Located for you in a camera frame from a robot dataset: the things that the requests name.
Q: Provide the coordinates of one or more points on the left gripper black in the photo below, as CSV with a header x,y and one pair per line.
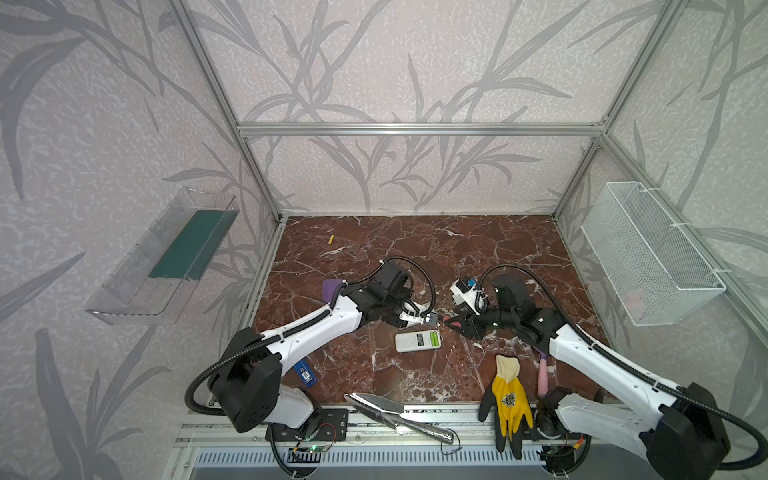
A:
x,y
405,309

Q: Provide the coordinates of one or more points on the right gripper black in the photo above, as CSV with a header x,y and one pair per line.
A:
x,y
471,324

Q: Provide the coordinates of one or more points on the pink handled screwdriver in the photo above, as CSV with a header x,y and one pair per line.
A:
x,y
455,323

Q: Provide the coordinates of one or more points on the red white remote control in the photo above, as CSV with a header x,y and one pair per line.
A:
x,y
412,342

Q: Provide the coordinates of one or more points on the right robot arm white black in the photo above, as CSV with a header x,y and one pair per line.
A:
x,y
680,431

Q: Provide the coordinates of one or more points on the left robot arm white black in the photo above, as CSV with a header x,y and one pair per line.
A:
x,y
245,384

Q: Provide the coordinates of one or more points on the purple pink spatula left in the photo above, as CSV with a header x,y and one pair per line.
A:
x,y
329,288

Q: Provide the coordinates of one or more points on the yellow black work glove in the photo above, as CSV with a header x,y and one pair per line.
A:
x,y
513,415

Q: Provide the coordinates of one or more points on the metal garden trowel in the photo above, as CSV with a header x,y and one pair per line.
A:
x,y
391,414

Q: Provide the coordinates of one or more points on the blue small box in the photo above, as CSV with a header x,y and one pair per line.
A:
x,y
305,373

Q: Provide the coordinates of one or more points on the green mat on shelf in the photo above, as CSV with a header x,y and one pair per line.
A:
x,y
193,248

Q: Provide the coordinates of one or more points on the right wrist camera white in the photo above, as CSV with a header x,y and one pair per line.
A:
x,y
468,296

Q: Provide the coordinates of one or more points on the white wire mesh basket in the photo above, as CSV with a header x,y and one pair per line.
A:
x,y
658,274

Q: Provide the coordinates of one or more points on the clear acrylic wall shelf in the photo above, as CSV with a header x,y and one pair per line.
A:
x,y
155,281

